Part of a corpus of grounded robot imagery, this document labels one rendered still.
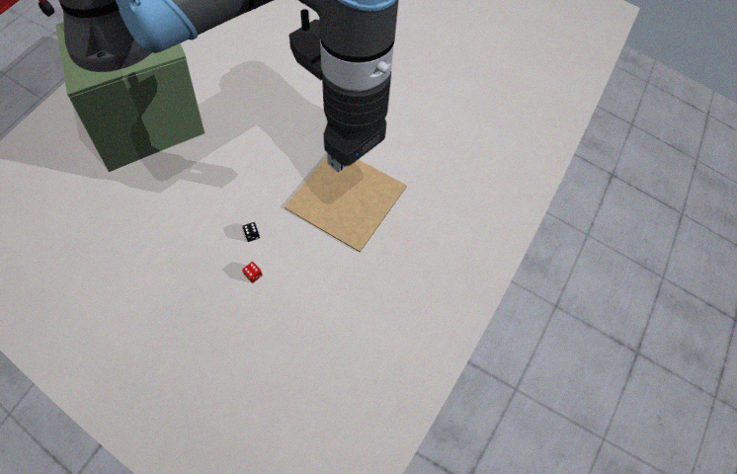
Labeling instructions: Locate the tan square mat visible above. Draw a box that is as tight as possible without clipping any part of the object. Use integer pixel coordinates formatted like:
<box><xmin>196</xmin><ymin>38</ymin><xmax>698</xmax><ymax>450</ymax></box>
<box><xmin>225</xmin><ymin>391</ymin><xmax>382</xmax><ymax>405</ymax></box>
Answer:
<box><xmin>285</xmin><ymin>156</ymin><xmax>407</xmax><ymax>252</ymax></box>

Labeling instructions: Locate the black die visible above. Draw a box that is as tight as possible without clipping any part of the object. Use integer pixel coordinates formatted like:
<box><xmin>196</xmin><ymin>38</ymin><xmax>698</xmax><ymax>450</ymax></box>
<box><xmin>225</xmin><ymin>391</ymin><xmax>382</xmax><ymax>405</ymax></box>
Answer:
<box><xmin>243</xmin><ymin>222</ymin><xmax>260</xmax><ymax>242</ymax></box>

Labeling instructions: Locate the red die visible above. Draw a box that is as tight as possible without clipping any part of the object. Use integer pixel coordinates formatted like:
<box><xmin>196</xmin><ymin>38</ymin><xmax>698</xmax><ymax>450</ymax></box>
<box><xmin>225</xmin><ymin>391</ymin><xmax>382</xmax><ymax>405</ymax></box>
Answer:
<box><xmin>242</xmin><ymin>262</ymin><xmax>262</xmax><ymax>283</ymax></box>

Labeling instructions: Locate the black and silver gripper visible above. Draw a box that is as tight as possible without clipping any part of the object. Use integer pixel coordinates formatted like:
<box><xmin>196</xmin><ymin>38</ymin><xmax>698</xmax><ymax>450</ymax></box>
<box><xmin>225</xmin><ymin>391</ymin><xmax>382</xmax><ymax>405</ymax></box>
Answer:
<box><xmin>289</xmin><ymin>9</ymin><xmax>393</xmax><ymax>172</ymax></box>

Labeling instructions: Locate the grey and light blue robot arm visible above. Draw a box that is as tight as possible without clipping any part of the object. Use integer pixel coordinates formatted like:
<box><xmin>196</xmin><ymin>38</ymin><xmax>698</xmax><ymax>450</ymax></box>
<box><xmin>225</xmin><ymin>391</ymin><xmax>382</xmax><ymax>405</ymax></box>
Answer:
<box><xmin>59</xmin><ymin>0</ymin><xmax>399</xmax><ymax>72</ymax></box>

